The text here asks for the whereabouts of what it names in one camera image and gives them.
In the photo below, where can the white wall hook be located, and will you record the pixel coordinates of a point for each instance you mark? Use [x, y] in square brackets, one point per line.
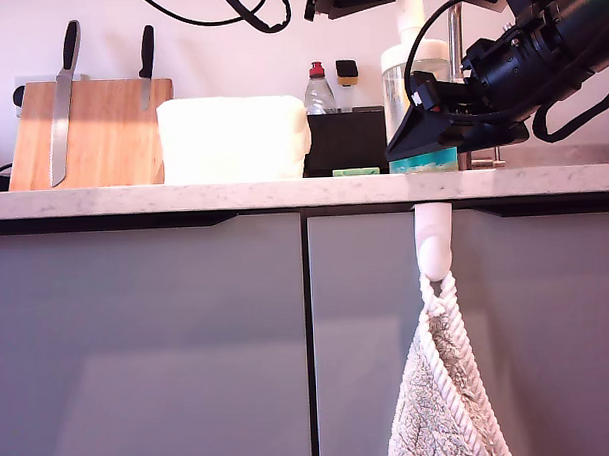
[434, 253]

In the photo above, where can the black sink caddy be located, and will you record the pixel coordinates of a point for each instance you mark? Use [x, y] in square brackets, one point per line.
[346, 141]

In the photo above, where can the black dish brush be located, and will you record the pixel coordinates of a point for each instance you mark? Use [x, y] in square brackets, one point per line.
[346, 69]

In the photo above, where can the grey cabinet door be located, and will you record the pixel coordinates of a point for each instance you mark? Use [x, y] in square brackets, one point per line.
[563, 329]
[138, 344]

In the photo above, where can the wooden magnetic knife block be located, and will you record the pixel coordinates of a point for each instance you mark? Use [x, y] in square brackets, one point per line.
[111, 144]

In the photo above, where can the red-capped dish soap bottle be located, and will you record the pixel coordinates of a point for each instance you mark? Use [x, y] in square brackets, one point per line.
[320, 100]

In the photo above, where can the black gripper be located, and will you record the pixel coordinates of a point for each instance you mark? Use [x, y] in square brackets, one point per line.
[504, 68]

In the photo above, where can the white plastic container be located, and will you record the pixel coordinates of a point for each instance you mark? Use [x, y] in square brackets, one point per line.
[231, 140]

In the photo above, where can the steel kitchen tap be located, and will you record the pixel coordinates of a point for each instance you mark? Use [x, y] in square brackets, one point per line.
[455, 47]

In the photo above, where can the clear soap dispenser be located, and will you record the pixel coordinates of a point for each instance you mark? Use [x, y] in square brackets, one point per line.
[393, 85]

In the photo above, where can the green sponge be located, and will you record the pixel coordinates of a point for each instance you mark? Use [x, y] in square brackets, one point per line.
[355, 171]

